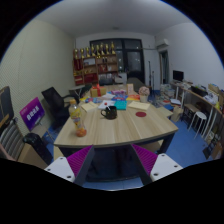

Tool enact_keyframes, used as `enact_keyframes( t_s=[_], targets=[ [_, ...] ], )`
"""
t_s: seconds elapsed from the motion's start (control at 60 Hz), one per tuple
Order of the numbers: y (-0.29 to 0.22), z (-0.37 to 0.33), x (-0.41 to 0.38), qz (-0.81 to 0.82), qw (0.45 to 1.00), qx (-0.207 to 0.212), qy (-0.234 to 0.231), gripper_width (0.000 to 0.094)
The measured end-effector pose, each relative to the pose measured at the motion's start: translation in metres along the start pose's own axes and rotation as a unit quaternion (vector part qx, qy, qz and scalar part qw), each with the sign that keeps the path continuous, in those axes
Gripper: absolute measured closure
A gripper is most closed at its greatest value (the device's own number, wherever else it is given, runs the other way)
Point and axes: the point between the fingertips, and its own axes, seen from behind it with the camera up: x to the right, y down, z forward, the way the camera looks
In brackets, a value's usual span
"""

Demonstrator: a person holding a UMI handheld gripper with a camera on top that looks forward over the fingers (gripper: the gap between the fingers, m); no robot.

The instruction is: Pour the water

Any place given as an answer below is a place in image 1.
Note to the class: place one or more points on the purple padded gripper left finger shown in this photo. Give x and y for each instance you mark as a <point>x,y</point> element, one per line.
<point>73,168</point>

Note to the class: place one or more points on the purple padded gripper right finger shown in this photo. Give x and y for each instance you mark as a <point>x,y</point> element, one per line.
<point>152,167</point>

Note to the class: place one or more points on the plastic bottle with orange label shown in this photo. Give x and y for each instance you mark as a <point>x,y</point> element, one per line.
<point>76,116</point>

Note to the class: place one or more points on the black trash bin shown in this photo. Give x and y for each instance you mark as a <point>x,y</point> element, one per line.
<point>36,142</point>

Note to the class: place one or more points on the red round coaster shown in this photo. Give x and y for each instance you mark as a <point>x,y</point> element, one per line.
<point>140,114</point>

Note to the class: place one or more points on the black office chair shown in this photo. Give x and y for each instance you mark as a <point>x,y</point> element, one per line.
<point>57,107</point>

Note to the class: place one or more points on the wooden table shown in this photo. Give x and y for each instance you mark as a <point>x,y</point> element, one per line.
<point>111,139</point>

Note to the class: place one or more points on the yellow paper envelope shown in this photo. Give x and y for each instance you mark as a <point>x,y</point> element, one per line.
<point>139,105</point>

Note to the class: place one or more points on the striped grey chair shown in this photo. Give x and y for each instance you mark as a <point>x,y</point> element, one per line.
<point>12,139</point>

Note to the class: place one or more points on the black mug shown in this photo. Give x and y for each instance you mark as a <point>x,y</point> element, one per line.
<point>110,112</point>

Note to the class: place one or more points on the purple sign board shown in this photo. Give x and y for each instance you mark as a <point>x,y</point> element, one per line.
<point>32,113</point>

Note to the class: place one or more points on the teal notebook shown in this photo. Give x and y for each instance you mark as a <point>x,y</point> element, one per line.
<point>120,105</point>

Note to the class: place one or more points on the white round stool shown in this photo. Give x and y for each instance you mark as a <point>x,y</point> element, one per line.
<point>199,120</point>

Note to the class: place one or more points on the white paper with red object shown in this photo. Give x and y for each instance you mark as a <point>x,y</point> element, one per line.
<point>106,103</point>

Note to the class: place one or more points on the flower pot with pink flowers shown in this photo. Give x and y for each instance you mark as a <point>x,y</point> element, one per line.
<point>144,92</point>

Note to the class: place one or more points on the long side desk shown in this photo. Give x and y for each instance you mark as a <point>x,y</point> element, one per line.
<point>192,102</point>

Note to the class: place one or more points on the black computer monitor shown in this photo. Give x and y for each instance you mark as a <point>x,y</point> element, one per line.
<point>178,75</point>

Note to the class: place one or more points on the wooden display shelf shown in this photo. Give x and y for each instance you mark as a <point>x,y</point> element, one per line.
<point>96,64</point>

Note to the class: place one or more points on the dark window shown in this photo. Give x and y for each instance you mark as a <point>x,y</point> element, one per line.
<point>129,55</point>

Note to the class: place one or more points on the white air conditioner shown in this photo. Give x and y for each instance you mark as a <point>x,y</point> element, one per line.
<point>162,43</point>

